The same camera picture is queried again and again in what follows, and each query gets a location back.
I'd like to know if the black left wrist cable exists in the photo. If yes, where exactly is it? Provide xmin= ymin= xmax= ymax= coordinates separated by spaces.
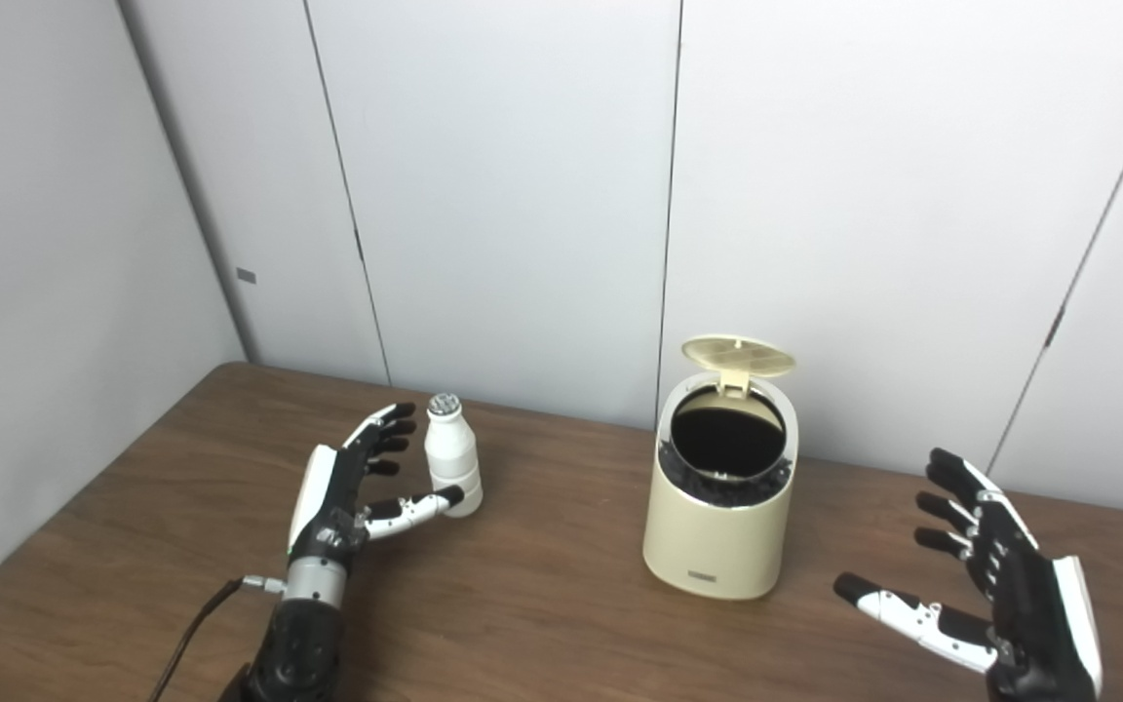
xmin=147 ymin=575 xmax=288 ymax=702

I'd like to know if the cream-colored bin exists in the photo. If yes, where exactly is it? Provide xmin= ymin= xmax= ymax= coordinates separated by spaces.
xmin=642 ymin=370 xmax=802 ymax=601

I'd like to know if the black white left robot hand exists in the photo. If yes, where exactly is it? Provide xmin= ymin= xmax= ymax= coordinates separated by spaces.
xmin=287 ymin=402 xmax=465 ymax=576

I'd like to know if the round cream bin lid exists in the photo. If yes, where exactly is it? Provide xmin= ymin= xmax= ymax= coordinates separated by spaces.
xmin=681 ymin=335 xmax=797 ymax=399

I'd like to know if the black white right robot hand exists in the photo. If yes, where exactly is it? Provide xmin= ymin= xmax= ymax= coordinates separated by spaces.
xmin=833 ymin=448 xmax=1104 ymax=702

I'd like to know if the small white plastic bottle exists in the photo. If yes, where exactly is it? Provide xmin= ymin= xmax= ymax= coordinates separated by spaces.
xmin=423 ymin=393 xmax=484 ymax=518

